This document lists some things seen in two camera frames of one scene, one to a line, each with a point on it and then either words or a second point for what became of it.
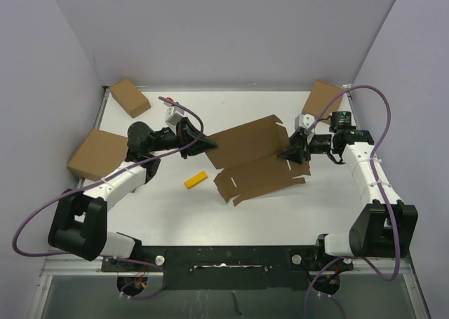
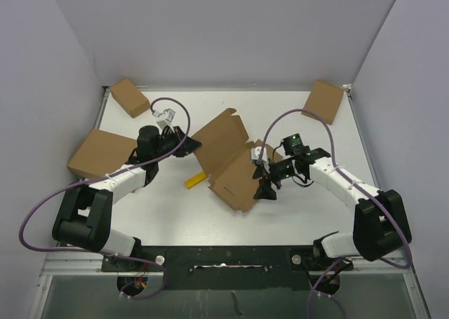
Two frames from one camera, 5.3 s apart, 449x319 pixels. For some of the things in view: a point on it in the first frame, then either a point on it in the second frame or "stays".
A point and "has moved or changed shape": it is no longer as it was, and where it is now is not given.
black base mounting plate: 229,268 stays
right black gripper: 297,151 → 265,190
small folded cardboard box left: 129,98 stays
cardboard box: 252,167 has moved or changed shape
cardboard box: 321,93 stays
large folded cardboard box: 99,153 stays
